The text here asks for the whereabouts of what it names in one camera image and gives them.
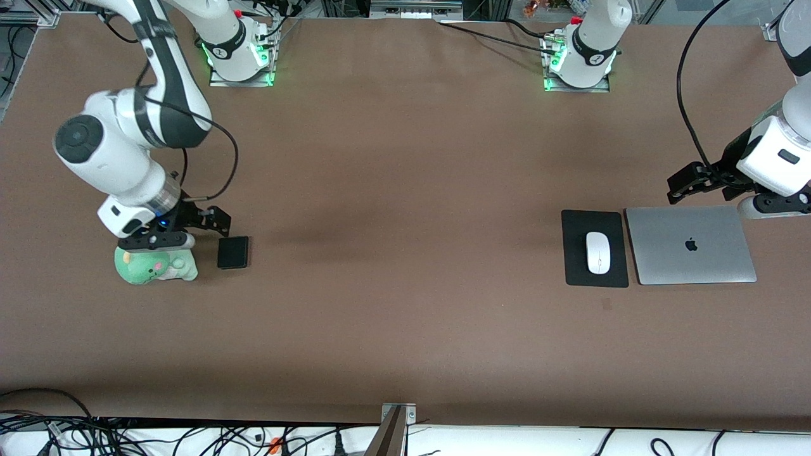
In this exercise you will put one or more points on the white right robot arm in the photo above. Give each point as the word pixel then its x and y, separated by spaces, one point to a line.
pixel 114 158

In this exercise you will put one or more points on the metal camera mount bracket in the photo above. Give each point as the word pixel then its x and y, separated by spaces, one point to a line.
pixel 394 421

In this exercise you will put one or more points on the silver closed laptop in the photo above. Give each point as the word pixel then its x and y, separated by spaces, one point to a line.
pixel 665 247

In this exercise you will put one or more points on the white power strip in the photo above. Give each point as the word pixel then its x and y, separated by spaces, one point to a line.
pixel 415 11

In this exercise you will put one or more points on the aluminium frame profile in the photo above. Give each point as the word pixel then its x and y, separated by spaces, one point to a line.
pixel 31 18

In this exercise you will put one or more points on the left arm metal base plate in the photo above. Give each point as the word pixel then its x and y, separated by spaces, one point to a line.
pixel 551 87

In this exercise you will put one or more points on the green dinosaur plush toy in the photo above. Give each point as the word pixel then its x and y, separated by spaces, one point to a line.
pixel 152 269

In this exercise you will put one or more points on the black mouse pad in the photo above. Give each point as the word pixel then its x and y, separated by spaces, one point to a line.
pixel 573 253

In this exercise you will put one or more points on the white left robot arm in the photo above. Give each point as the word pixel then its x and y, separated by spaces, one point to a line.
pixel 592 44

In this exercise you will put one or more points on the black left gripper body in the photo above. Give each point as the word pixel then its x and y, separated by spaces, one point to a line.
pixel 726 165

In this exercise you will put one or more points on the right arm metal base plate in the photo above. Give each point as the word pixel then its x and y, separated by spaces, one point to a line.
pixel 218 82

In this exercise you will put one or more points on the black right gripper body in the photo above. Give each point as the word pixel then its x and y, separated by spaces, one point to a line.
pixel 187 215

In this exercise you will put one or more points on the white computer mouse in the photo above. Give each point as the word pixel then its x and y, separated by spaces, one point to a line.
pixel 598 253

